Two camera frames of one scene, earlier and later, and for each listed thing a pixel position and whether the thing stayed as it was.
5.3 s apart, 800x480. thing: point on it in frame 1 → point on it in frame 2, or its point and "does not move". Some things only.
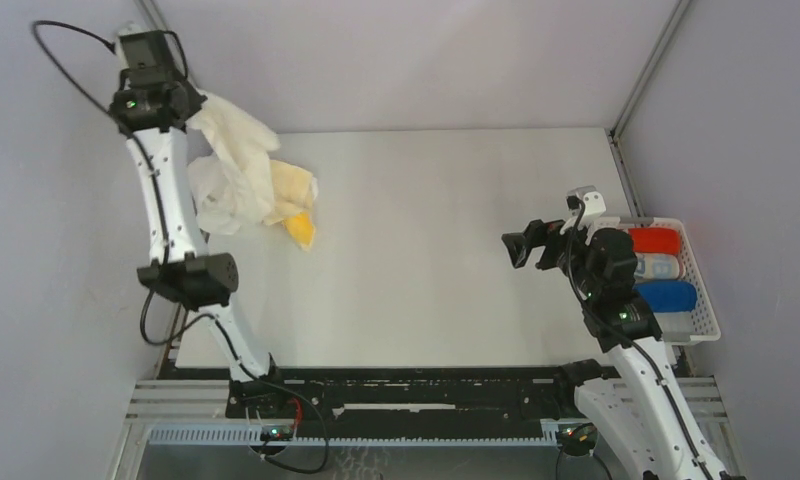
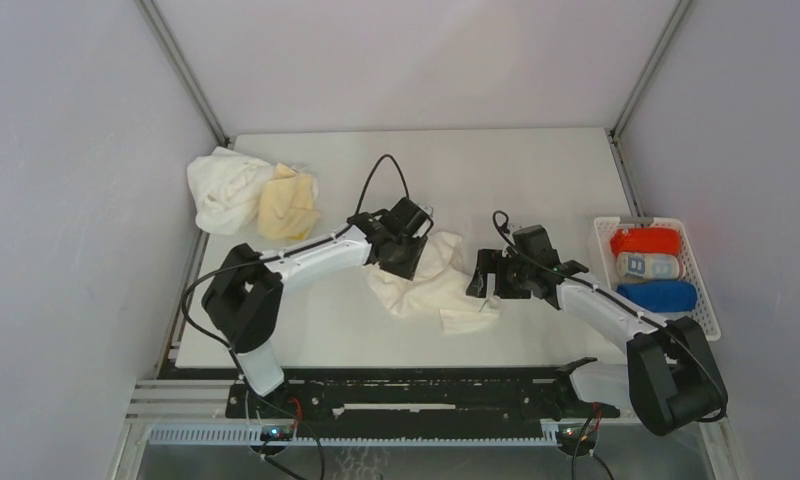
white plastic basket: x=682 y=327 does not move
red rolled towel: x=655 y=240 does not move
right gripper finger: x=517 y=247 → x=486 y=263
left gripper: x=196 y=98 → x=407 y=270
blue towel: x=668 y=295 does not move
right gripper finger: x=538 y=231 → x=512 y=279
